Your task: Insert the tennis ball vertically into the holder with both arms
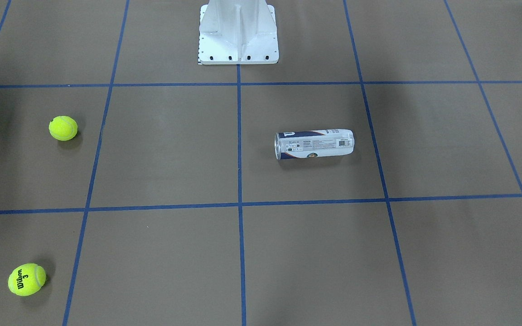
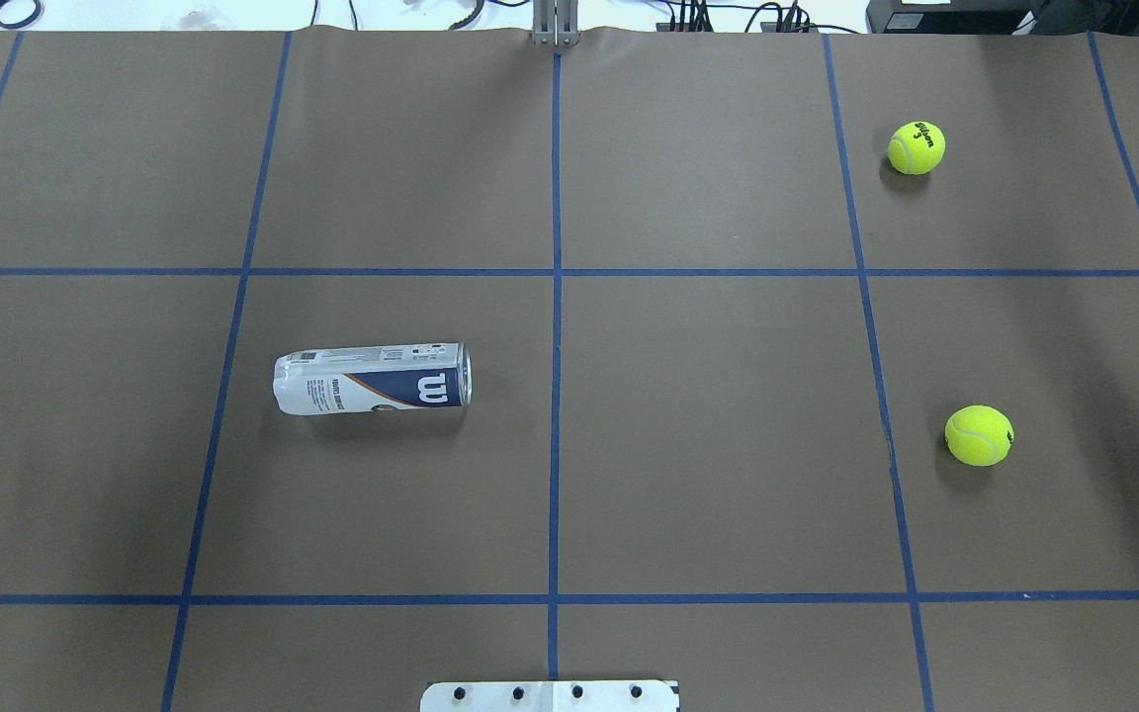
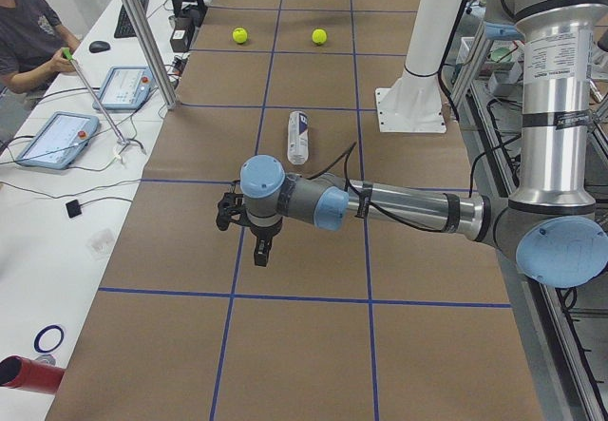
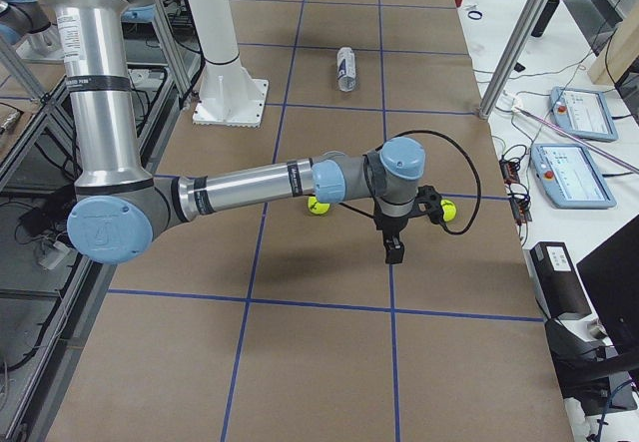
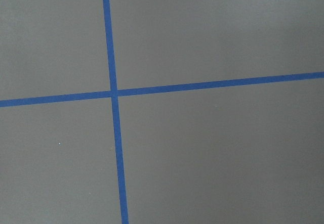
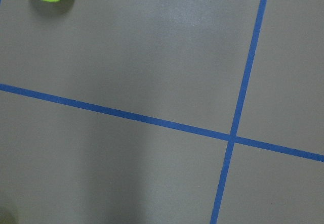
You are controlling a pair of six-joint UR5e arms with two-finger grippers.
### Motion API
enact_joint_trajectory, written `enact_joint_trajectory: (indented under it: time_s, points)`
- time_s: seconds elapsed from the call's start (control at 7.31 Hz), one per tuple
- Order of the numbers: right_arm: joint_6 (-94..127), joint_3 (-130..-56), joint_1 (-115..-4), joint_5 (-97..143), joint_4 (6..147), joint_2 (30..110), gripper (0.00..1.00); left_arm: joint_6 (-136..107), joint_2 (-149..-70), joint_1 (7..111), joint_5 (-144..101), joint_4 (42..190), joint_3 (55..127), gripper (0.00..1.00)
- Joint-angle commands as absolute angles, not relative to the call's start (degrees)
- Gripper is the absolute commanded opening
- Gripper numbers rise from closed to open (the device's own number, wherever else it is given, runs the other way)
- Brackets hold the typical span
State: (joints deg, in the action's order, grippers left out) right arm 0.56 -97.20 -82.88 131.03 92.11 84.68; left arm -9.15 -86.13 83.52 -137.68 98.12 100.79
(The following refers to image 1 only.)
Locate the clear tennis ball can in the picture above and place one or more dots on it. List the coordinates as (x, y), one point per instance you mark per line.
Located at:
(313, 144)

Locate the plain yellow tennis ball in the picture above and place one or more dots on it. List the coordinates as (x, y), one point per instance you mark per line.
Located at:
(63, 128)

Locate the tennis ball with Wilson logo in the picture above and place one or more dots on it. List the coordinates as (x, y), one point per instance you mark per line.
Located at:
(26, 279)

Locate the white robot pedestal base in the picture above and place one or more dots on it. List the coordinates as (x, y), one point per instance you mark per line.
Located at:
(238, 32)

